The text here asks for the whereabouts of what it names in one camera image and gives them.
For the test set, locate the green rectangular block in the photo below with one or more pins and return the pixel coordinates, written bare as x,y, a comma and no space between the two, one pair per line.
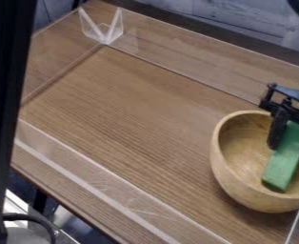
282,162

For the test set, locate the black table leg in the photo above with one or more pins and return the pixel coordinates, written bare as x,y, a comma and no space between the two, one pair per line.
39,201

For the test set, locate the dark vertical foreground post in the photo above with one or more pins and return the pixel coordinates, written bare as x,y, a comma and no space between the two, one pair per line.
15,27

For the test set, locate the brown wooden bowl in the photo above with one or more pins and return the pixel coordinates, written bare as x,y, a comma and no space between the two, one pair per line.
237,157

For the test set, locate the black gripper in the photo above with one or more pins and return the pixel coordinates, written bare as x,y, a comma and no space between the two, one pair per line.
279,101

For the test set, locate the clear acrylic corner bracket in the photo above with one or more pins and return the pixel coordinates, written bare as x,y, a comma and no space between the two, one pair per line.
102,33

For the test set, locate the clear acrylic front barrier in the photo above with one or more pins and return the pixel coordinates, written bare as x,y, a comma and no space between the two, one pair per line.
109,202

